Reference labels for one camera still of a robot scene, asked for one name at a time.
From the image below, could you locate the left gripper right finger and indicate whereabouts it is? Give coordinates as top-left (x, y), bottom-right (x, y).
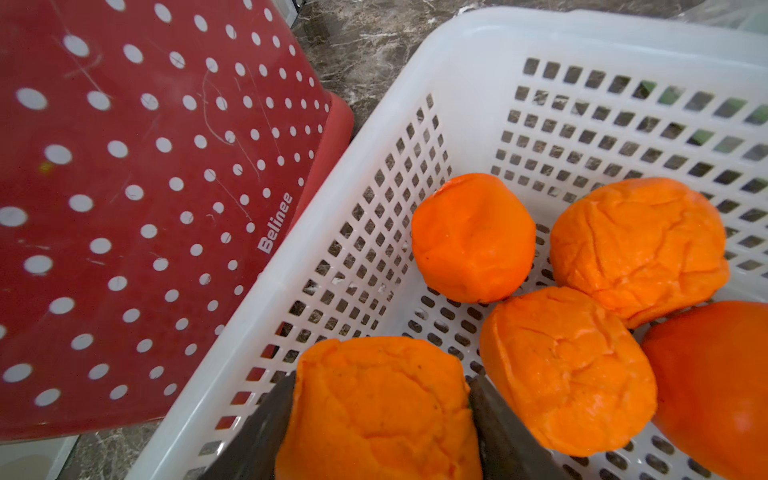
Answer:
top-left (468, 375), bottom-right (568, 480)

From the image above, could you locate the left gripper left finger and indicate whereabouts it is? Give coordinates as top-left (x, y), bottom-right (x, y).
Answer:
top-left (200, 372), bottom-right (296, 480)

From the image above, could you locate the orange toy mandarin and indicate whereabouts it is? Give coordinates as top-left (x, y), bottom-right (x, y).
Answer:
top-left (411, 173), bottom-right (536, 304)
top-left (642, 301), bottom-right (767, 479)
top-left (549, 178), bottom-right (730, 329)

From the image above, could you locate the white perforated plastic basket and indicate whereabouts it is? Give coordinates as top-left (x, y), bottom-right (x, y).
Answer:
top-left (130, 8), bottom-right (767, 479)

